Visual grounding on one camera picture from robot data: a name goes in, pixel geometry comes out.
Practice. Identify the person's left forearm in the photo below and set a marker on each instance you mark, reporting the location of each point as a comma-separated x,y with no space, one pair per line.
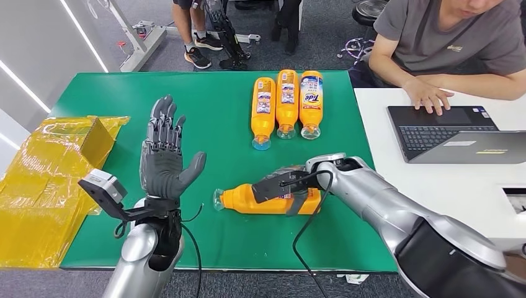
485,86

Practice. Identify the person's right forearm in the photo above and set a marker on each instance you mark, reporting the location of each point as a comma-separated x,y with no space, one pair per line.
386,74

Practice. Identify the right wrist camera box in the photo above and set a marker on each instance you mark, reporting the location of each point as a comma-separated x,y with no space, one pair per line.
271,187

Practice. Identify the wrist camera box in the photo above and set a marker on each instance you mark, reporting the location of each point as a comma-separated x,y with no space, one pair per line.
102,185
271,187

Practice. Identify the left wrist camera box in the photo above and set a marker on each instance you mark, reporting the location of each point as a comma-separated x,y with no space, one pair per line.
102,185

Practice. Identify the dark grey laptop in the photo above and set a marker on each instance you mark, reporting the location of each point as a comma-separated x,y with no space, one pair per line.
431,135

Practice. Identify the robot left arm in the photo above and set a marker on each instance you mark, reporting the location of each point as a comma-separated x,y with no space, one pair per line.
135,263

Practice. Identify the person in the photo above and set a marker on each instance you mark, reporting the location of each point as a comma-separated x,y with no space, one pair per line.
289,24
443,37
197,57

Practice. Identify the orange detergent bottle blue cap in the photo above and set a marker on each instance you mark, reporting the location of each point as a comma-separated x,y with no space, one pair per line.
263,119

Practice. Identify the person's right hand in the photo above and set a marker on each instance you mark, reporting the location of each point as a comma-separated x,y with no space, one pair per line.
427,96

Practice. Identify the yellow taped cardboard box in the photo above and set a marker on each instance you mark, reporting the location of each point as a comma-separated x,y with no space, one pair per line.
53,164

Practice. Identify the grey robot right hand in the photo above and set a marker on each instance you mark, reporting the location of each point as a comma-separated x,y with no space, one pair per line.
287,170

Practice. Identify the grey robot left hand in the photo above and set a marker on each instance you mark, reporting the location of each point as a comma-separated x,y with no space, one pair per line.
162,168

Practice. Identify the black stool chrome base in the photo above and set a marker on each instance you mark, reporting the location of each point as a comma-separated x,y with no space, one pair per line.
370,10

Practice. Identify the white metal stand frame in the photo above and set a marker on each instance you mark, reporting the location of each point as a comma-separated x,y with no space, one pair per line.
141,49

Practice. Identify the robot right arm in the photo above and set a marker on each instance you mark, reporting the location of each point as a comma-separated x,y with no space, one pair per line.
411,222

